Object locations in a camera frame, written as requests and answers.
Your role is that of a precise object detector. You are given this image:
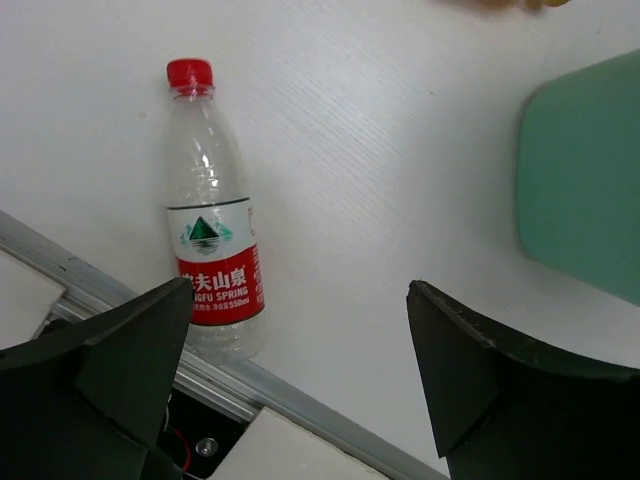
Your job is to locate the red-label clear water bottle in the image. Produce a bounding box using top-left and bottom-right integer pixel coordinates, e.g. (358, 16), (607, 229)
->
(165, 58), (266, 364)

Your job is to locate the green plastic bin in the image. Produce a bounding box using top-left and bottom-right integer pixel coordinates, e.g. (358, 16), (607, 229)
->
(516, 51), (639, 304)

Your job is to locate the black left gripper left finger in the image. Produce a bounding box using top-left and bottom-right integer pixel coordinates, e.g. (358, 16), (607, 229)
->
(1, 278), (192, 479)

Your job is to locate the aluminium table edge rail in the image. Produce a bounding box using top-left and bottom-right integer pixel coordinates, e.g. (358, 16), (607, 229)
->
(1, 212), (445, 479)

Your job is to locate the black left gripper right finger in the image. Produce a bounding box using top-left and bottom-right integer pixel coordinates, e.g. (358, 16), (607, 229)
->
(407, 281), (639, 480)

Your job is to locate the orange juice bottle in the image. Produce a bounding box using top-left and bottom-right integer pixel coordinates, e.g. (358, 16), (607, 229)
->
(453, 0), (570, 12)

